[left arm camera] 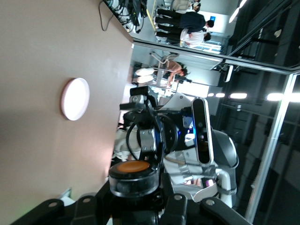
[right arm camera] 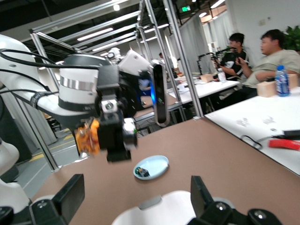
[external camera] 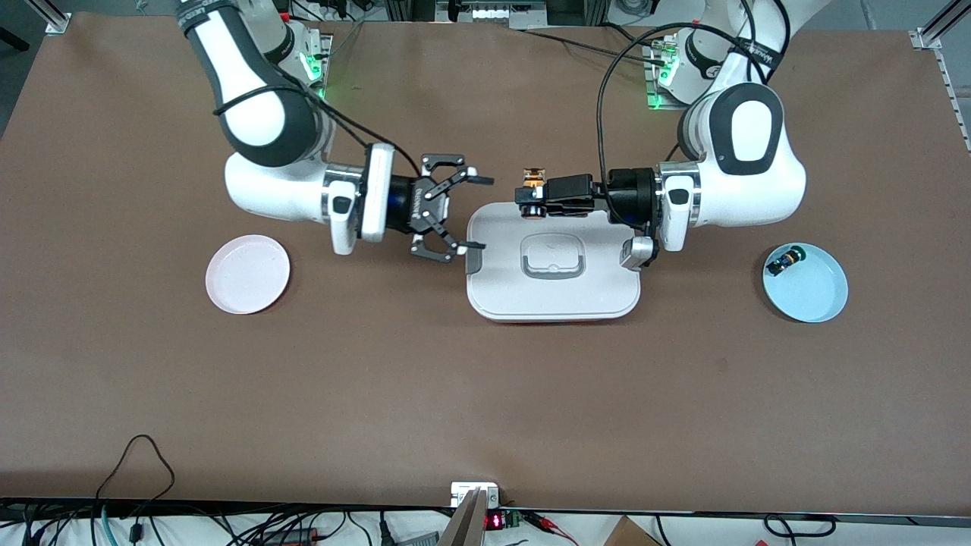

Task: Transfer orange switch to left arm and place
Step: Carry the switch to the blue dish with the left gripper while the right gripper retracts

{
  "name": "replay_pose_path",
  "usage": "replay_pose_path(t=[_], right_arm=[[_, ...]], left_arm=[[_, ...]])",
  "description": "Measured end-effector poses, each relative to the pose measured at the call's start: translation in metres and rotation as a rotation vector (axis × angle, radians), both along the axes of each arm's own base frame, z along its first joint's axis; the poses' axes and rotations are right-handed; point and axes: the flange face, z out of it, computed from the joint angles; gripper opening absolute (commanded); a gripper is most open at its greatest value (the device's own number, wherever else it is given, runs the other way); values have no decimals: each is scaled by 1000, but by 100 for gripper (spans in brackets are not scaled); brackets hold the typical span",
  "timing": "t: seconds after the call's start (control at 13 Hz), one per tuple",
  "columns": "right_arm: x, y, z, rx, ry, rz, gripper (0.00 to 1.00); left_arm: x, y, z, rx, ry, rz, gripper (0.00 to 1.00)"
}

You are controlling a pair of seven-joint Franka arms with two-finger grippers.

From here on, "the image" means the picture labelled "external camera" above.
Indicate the grey aluminium mount bar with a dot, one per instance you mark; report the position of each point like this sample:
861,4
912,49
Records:
466,527

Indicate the dark aluminium frame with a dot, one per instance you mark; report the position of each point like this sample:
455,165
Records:
410,9

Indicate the black power plug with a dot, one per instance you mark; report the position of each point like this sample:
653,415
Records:
385,531

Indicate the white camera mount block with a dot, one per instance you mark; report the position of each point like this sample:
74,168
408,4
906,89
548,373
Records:
463,491

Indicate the red clip test leads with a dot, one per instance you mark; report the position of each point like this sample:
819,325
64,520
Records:
542,520

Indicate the silver aluminium corner post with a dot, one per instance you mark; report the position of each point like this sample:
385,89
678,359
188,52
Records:
53,17
937,26

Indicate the white lidded box grey clips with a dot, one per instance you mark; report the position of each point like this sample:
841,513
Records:
554,296

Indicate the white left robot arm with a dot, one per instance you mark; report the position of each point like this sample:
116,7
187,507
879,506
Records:
758,197

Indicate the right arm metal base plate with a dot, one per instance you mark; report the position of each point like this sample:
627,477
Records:
325,45

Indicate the silver table side rail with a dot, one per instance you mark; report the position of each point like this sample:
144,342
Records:
957,106

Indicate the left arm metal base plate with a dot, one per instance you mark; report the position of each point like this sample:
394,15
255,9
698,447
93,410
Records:
654,91

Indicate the red digit display board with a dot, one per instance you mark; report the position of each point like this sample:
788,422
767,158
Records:
494,521

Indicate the pink round plate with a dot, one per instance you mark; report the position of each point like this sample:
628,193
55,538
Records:
246,277

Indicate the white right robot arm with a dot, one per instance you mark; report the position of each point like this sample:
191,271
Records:
265,121

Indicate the black power adapter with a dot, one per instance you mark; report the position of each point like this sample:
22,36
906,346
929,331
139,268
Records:
288,536

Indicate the grey power strip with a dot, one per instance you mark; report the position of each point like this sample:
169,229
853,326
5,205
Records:
417,540

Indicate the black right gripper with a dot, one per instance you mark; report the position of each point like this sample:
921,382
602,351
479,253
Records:
400,205

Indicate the light blue round plate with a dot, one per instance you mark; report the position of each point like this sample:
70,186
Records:
812,292

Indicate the white lit device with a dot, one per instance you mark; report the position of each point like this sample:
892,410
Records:
501,13

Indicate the brown cardboard piece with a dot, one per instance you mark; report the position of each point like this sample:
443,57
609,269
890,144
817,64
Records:
630,535

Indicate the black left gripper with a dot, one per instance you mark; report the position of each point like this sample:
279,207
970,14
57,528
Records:
626,196

